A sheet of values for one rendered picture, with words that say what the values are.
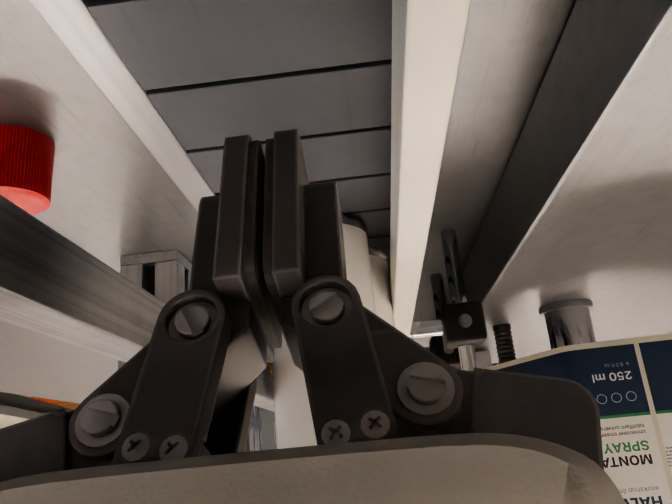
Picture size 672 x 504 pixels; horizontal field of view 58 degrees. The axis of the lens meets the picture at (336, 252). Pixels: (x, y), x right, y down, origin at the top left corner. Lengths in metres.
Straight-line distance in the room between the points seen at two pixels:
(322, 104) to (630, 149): 0.14
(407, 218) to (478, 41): 0.10
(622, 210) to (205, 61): 0.24
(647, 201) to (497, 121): 0.09
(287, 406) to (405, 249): 0.09
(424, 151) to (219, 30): 0.06
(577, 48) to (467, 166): 0.14
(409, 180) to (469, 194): 0.24
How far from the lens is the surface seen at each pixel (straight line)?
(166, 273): 0.47
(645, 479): 0.56
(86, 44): 0.18
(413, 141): 0.16
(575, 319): 0.56
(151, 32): 0.17
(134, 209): 0.41
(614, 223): 0.37
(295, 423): 0.27
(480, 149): 0.36
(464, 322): 0.45
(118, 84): 0.20
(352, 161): 0.24
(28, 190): 0.31
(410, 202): 0.19
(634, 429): 0.56
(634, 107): 0.25
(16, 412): 2.28
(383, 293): 0.33
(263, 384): 0.27
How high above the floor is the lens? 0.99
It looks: 18 degrees down
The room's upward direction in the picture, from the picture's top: 175 degrees clockwise
